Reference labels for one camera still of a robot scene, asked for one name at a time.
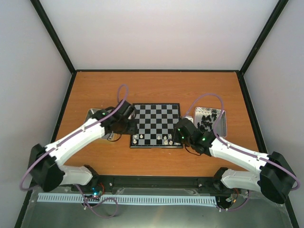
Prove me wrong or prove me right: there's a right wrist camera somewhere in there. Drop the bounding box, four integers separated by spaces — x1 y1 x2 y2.
183 115 194 123

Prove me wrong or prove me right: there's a clear tray of black pieces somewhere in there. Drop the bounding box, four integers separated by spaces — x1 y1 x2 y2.
194 107 227 137

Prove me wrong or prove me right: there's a light blue cable duct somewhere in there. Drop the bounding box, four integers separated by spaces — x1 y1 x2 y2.
37 193 217 207

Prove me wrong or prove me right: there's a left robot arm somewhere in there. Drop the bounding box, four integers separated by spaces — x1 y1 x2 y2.
29 101 137 192

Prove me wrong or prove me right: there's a green lit circuit board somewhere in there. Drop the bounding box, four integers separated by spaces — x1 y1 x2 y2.
91 182 105 198

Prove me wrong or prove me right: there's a black and white chessboard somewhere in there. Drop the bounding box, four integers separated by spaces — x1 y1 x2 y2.
130 103 183 149

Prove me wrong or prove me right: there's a black aluminium frame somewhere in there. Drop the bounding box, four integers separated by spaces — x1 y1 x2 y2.
14 0 299 228

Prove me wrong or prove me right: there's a tan tray of white pieces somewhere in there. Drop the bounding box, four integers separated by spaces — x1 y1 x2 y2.
84 108 121 142

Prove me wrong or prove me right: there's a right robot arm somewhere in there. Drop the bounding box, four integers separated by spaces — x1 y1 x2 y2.
172 118 299 204

